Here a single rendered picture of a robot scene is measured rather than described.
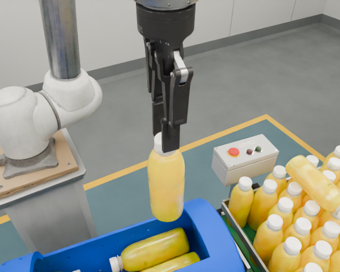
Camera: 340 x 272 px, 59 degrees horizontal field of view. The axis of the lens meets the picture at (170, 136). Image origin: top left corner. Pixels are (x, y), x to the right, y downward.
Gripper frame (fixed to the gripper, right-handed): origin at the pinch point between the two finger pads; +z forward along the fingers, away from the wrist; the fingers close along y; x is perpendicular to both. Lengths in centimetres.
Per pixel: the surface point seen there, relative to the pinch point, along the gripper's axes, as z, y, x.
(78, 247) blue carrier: 38.3, -7.1, -20.6
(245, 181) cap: 37.9, -10.0, 29.7
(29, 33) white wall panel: 84, -272, -34
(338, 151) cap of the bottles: 38, -10, 66
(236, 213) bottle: 50, -8, 27
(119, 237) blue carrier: 40.2, -7.1, -10.3
